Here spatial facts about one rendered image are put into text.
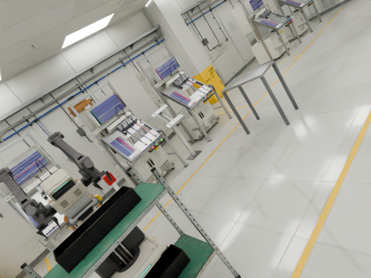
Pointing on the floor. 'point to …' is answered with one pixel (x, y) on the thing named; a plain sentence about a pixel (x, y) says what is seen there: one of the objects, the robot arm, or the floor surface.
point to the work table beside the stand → (265, 87)
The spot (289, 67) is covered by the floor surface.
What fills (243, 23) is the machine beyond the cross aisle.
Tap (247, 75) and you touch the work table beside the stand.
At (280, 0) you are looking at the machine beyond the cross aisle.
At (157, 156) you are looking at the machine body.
